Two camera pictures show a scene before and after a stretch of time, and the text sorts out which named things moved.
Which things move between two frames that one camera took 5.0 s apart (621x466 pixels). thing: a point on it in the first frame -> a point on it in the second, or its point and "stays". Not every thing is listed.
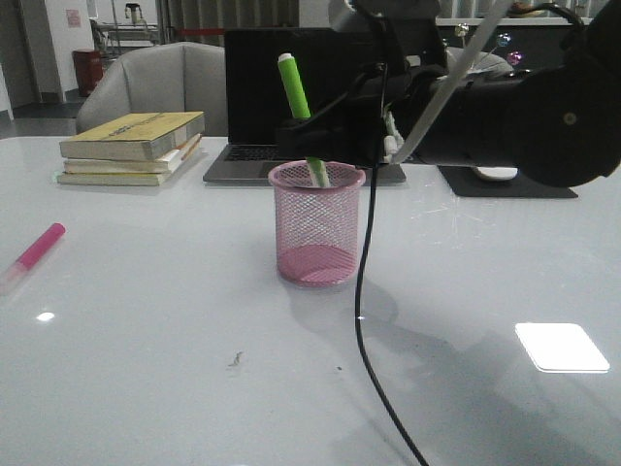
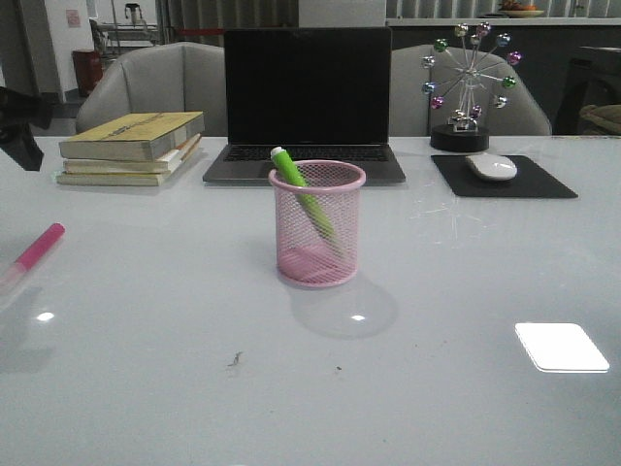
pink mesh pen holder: x=317 y=226 stays
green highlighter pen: x=299 y=108 -> x=287 y=163
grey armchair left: x=178 y=77 stays
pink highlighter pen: x=52 y=234 stays
